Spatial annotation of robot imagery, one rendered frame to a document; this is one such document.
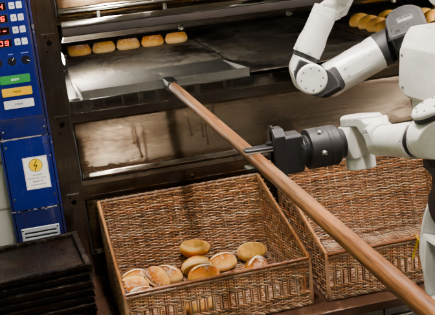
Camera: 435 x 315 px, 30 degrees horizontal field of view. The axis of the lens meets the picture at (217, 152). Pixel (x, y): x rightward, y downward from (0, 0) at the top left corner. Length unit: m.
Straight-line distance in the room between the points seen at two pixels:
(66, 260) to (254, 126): 0.77
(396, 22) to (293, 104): 0.76
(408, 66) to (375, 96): 0.91
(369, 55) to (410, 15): 0.14
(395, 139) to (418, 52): 0.33
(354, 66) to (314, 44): 0.11
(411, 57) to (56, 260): 1.16
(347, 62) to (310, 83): 0.11
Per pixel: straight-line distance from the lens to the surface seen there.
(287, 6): 2.53
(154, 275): 2.55
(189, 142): 2.66
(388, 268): 1.17
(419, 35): 1.95
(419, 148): 1.60
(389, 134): 1.66
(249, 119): 2.71
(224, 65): 2.89
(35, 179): 2.61
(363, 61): 2.08
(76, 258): 2.42
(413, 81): 1.95
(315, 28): 2.07
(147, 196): 2.66
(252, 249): 2.68
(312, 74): 2.03
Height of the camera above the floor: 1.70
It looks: 16 degrees down
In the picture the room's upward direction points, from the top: 6 degrees counter-clockwise
